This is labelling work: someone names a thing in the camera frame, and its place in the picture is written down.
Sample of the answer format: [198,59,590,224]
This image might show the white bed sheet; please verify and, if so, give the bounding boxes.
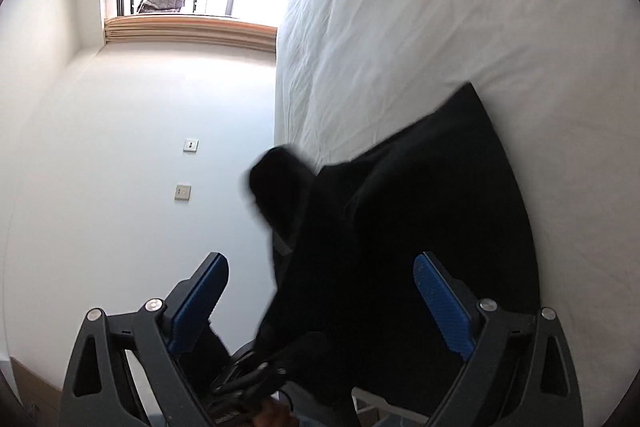
[274,0,639,426]

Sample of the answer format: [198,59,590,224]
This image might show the beige wall socket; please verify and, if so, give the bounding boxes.
[174,184,192,202]

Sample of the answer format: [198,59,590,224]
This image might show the beige curtain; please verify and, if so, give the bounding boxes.
[104,14,277,53]

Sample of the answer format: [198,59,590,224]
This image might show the black pants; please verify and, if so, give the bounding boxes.
[248,84,540,415]

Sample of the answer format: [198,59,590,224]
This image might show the person's left hand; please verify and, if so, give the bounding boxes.
[253,399,299,427]

